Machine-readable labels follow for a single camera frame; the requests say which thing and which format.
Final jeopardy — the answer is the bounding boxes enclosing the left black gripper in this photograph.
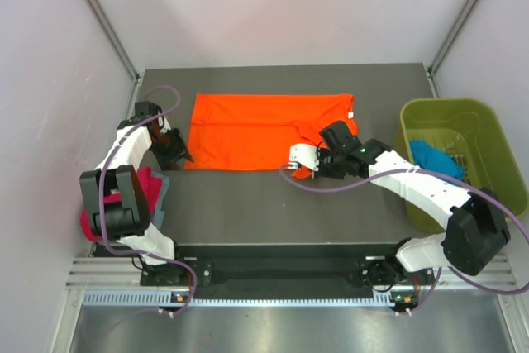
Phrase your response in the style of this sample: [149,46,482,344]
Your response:
[148,126,193,171]

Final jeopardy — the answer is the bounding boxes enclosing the orange t shirt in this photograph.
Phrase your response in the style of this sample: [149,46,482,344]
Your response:
[184,93,358,171]

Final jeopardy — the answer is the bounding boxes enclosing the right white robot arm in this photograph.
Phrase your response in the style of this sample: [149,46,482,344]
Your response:
[315,121,510,284]

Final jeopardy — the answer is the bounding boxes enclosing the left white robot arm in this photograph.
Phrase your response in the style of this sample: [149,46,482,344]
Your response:
[79,101,195,284]

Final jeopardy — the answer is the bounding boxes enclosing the red folded t shirt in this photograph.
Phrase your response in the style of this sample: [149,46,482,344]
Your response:
[79,166,161,241]

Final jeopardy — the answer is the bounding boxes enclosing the grey folded t shirt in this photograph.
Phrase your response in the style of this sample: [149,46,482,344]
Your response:
[152,171,170,230]

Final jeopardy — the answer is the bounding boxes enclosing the blue t shirt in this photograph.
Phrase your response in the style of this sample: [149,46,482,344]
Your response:
[409,141,465,180]

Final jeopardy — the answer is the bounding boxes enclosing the olive green plastic bin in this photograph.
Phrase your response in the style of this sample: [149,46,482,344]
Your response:
[393,98,528,219]

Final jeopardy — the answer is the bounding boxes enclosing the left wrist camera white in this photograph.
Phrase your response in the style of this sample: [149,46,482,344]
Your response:
[157,117,171,135]

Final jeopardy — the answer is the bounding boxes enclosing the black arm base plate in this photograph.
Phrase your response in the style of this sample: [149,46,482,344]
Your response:
[139,256,436,289]

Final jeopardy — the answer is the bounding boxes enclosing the aluminium frame rail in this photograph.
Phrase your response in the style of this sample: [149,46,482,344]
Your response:
[66,255,517,290]

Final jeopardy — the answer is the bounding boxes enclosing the slotted cable duct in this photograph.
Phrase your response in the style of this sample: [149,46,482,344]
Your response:
[83,290,417,308]

